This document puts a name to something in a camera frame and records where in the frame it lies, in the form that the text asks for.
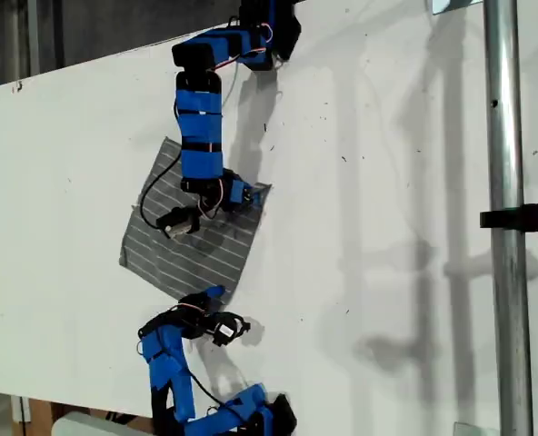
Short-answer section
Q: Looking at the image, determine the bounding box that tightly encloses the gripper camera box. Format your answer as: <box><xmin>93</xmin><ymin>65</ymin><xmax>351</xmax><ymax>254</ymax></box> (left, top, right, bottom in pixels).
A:
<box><xmin>212</xmin><ymin>311</ymin><xmax>252</xmax><ymax>349</ymax></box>
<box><xmin>154</xmin><ymin>206</ymin><xmax>202</xmax><ymax>241</ymax></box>

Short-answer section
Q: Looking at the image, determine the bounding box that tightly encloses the grey white-striped towel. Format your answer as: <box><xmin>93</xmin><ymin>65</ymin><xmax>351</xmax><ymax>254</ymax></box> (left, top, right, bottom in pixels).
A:
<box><xmin>118</xmin><ymin>135</ymin><xmax>274</xmax><ymax>314</ymax></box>

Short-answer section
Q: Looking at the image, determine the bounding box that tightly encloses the steel post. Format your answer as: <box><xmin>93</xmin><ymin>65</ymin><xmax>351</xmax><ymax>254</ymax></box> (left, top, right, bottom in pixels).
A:
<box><xmin>482</xmin><ymin>0</ymin><xmax>534</xmax><ymax>436</ymax></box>

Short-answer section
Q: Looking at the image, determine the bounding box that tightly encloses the black clamp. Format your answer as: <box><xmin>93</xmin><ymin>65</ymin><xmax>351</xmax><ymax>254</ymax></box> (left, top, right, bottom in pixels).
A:
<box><xmin>479</xmin><ymin>193</ymin><xmax>538</xmax><ymax>241</ymax></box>

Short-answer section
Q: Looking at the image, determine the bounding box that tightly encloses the metal bracket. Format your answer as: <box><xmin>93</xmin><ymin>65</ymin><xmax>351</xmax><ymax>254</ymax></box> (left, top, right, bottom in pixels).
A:
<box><xmin>425</xmin><ymin>0</ymin><xmax>482</xmax><ymax>15</ymax></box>

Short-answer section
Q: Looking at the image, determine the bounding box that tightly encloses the wooden table leg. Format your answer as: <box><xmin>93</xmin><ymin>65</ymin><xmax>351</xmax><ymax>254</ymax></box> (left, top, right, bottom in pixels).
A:
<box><xmin>12</xmin><ymin>394</ymin><xmax>55</xmax><ymax>436</ymax></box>

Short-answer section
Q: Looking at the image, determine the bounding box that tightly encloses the white box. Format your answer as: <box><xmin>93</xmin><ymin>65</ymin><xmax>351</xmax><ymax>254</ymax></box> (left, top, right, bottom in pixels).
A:
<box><xmin>50</xmin><ymin>411</ymin><xmax>154</xmax><ymax>436</ymax></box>

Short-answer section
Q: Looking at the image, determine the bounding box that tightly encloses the black camera cable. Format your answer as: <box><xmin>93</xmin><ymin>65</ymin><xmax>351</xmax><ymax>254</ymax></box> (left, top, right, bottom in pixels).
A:
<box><xmin>139</xmin><ymin>152</ymin><xmax>183</xmax><ymax>229</ymax></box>
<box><xmin>187</xmin><ymin>370</ymin><xmax>227</xmax><ymax>408</ymax></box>

